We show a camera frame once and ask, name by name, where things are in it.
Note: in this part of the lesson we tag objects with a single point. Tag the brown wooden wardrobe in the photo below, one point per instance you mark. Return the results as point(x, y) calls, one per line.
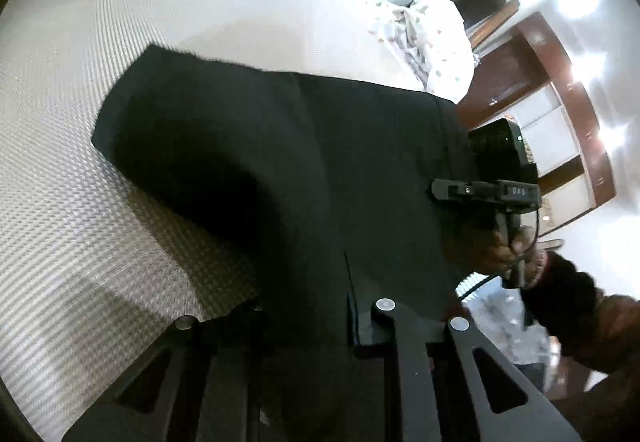
point(545, 72)

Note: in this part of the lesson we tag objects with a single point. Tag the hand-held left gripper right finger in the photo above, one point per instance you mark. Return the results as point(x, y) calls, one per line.
point(385, 337)

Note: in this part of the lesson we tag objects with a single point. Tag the white dotted cloth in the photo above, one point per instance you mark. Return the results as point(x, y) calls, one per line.
point(435, 47)

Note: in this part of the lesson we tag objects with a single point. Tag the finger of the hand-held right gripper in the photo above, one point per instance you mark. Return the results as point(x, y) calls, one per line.
point(460, 189)

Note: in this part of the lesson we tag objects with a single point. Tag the black pants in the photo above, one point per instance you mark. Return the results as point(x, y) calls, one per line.
point(300, 172)

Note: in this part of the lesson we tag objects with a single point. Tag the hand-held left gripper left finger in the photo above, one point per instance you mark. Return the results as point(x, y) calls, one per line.
point(210, 372)

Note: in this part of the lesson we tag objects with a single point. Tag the beige woven bed mattress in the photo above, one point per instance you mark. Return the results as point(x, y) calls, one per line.
point(100, 47)

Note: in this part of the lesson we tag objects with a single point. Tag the person's right hand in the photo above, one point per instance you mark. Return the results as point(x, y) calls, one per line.
point(492, 252)

